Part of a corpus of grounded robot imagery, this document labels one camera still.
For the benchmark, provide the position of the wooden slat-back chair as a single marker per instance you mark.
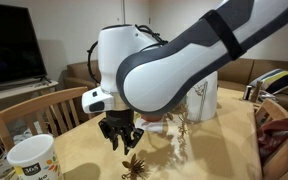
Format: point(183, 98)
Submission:
point(27, 106)

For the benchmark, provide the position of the brown sofa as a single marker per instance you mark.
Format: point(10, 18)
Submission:
point(237, 71)

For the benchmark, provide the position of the white television stand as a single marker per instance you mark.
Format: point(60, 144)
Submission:
point(14, 90)

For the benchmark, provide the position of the tall white printed canister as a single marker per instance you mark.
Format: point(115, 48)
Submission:
point(34, 156)

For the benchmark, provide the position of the striped cushion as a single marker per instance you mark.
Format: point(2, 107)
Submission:
point(277, 80)

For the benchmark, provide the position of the black flat screen television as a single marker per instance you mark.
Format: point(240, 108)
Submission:
point(10, 43)

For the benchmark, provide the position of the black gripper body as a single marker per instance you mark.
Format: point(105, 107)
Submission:
point(119, 121)

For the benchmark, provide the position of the white paper towel roll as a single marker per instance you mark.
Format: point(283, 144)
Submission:
point(204, 103)

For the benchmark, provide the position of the red patterned cloth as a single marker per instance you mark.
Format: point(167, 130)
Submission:
point(277, 131)

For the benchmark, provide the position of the white napkin under plant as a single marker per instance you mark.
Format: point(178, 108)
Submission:
point(150, 126)

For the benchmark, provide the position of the brown star-shaped ornament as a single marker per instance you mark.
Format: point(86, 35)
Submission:
point(135, 165)

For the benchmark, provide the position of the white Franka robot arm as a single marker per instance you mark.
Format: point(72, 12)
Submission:
point(170, 73)

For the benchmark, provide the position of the potted green trailing plant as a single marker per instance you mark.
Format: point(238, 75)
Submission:
point(182, 120)

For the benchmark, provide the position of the silver shaker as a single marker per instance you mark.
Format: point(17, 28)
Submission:
point(247, 93)

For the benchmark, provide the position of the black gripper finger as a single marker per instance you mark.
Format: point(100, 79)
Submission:
point(114, 141)
point(130, 141)

